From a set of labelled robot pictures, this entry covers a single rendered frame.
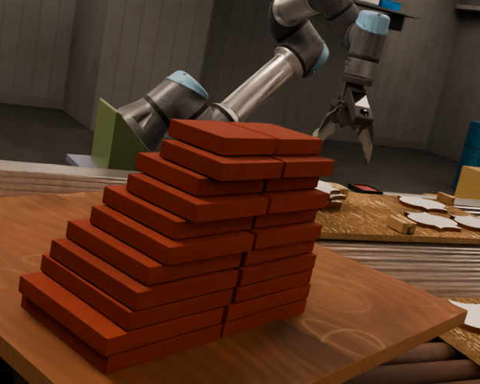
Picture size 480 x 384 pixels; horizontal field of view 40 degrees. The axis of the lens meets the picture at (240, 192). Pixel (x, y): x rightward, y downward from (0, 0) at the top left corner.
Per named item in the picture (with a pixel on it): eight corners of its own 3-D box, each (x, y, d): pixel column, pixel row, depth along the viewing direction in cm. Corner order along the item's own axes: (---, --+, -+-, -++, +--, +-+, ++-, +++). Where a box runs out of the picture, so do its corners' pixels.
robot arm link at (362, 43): (385, 17, 157) (397, 17, 149) (372, 62, 159) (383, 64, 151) (354, 9, 156) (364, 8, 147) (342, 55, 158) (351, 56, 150)
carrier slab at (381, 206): (325, 196, 179) (327, 190, 178) (436, 203, 198) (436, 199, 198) (409, 241, 149) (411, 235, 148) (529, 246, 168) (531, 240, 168)
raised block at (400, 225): (385, 225, 153) (387, 213, 152) (391, 225, 154) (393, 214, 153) (401, 234, 148) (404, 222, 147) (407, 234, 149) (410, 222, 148)
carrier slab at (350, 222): (187, 185, 159) (189, 179, 159) (325, 196, 178) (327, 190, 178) (251, 236, 129) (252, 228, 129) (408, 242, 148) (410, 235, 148)
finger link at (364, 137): (371, 155, 164) (359, 123, 162) (379, 161, 159) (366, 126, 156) (360, 161, 164) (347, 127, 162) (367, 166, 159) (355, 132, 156)
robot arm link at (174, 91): (142, 94, 187) (179, 65, 189) (172, 130, 191) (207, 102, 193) (148, 94, 176) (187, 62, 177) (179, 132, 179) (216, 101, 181)
